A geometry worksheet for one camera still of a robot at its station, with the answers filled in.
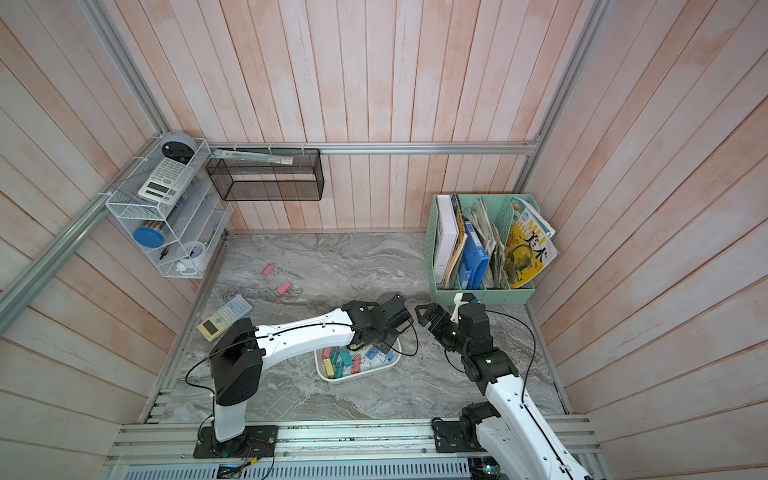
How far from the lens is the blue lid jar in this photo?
78 cm

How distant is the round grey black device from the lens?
2.67 feet

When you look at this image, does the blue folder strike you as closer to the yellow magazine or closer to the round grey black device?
the yellow magazine

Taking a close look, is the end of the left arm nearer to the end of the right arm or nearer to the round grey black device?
the end of the right arm

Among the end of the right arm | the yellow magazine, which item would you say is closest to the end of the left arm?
the end of the right arm

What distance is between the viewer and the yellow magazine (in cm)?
88

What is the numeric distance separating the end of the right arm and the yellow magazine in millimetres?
366

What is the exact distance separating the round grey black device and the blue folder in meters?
0.83

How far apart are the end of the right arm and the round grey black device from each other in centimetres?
79

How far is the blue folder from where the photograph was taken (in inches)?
33.8

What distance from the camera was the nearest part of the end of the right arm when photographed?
60cm

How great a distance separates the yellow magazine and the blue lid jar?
3.38ft
